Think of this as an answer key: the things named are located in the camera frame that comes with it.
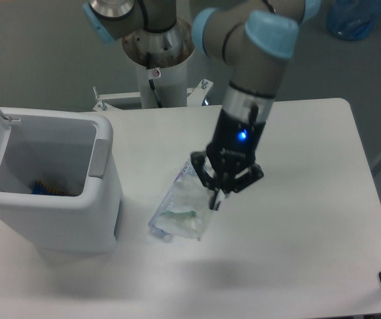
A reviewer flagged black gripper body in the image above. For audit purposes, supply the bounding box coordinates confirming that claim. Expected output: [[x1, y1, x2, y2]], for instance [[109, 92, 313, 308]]
[[206, 110, 266, 175]]

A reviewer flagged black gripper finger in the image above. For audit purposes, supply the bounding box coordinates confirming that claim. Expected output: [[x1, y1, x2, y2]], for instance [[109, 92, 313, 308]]
[[190, 151, 220, 209], [217, 163, 264, 197]]

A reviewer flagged white paper wrapper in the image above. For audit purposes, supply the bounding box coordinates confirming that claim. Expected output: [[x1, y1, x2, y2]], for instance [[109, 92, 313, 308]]
[[156, 177, 226, 241]]

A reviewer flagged clear plastic water bottle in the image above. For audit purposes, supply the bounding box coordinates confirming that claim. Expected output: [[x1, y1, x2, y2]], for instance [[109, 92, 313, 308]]
[[148, 159, 211, 243]]

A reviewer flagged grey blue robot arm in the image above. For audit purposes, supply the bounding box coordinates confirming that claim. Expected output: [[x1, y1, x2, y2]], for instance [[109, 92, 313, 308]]
[[83, 1, 320, 209]]

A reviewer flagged white open trash can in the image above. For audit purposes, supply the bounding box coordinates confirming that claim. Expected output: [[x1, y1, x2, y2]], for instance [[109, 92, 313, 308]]
[[0, 107, 122, 253]]

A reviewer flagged blue orange trash item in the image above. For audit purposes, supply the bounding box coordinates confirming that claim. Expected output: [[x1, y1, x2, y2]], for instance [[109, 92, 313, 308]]
[[31, 180, 74, 197]]

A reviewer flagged blue plastic bag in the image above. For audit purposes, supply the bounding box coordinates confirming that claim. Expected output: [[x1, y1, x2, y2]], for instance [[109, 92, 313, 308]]
[[326, 0, 381, 41]]

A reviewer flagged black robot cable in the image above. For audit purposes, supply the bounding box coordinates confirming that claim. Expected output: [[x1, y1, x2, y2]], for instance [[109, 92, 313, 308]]
[[145, 52, 164, 108]]

